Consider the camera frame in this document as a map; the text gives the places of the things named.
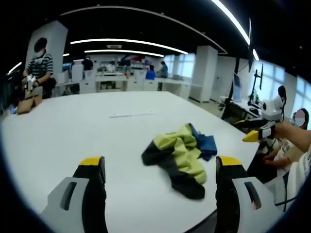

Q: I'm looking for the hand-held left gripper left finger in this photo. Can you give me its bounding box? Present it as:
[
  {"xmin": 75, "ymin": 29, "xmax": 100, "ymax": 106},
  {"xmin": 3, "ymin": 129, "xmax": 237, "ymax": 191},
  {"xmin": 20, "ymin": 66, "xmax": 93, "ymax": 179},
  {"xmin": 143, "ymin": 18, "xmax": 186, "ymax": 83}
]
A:
[{"xmin": 40, "ymin": 156, "xmax": 109, "ymax": 233}]

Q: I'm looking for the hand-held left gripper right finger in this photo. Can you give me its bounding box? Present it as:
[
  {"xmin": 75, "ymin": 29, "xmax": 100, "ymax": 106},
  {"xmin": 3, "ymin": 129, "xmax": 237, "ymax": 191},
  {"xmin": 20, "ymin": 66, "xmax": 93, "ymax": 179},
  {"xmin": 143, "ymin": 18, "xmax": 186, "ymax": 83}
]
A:
[{"xmin": 215, "ymin": 155, "xmax": 285, "ymax": 233}]

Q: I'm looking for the green black blue garment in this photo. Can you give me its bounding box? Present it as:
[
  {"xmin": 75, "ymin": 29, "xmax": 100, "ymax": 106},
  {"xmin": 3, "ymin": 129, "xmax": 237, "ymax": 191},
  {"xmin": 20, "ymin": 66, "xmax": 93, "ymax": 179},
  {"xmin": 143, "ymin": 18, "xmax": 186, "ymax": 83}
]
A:
[{"xmin": 141, "ymin": 123, "xmax": 218, "ymax": 200}]

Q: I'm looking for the person's right hand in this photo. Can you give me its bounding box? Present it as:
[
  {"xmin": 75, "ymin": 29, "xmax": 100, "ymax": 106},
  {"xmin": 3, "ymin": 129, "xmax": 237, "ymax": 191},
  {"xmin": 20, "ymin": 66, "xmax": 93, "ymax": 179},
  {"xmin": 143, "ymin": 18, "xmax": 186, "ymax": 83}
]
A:
[{"xmin": 274, "ymin": 122, "xmax": 291, "ymax": 140}]

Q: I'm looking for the dark office desk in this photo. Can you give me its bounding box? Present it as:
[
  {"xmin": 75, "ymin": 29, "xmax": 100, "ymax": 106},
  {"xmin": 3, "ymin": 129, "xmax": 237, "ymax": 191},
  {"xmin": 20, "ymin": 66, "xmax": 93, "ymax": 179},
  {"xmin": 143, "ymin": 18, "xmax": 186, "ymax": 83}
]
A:
[{"xmin": 218, "ymin": 96, "xmax": 264, "ymax": 133}]

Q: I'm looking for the computer monitor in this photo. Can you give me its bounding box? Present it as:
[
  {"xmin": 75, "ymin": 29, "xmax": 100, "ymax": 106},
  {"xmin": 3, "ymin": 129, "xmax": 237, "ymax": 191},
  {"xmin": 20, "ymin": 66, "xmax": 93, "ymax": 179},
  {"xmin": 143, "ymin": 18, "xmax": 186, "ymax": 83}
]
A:
[{"xmin": 232, "ymin": 72, "xmax": 243, "ymax": 102}]

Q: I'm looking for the white square pillar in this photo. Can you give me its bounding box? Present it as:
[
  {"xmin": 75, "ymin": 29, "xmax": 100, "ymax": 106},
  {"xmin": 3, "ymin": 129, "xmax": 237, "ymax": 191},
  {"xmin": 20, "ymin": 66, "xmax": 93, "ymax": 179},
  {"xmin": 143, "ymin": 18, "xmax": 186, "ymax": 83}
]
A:
[{"xmin": 189, "ymin": 45, "xmax": 219, "ymax": 103}]

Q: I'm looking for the long ceiling light strip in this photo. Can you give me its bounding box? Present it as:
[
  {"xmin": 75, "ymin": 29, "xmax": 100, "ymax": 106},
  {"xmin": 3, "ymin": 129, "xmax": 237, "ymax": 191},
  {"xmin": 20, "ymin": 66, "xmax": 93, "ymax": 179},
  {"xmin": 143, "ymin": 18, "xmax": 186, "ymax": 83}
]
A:
[
  {"xmin": 84, "ymin": 49, "xmax": 165, "ymax": 58},
  {"xmin": 210, "ymin": 0, "xmax": 251, "ymax": 46},
  {"xmin": 69, "ymin": 38, "xmax": 190, "ymax": 55}
]

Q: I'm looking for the brown cardboard box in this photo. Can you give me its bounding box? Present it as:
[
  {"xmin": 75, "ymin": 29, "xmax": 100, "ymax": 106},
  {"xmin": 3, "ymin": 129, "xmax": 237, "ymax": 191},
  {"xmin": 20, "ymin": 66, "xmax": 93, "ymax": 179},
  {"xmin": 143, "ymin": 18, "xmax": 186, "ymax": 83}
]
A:
[{"xmin": 16, "ymin": 86, "xmax": 44, "ymax": 115}]

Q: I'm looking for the white office counter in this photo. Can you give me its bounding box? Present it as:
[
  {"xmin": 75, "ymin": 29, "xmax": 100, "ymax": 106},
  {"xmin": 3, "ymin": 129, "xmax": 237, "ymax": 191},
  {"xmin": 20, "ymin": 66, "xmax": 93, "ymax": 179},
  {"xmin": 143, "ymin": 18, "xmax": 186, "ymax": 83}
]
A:
[{"xmin": 55, "ymin": 72, "xmax": 193, "ymax": 98}]

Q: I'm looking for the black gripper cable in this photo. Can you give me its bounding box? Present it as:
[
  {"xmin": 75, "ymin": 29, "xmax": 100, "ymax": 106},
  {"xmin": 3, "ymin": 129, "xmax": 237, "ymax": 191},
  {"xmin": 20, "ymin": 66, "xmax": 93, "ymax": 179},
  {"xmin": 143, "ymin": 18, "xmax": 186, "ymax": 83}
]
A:
[{"xmin": 277, "ymin": 85, "xmax": 288, "ymax": 122}]

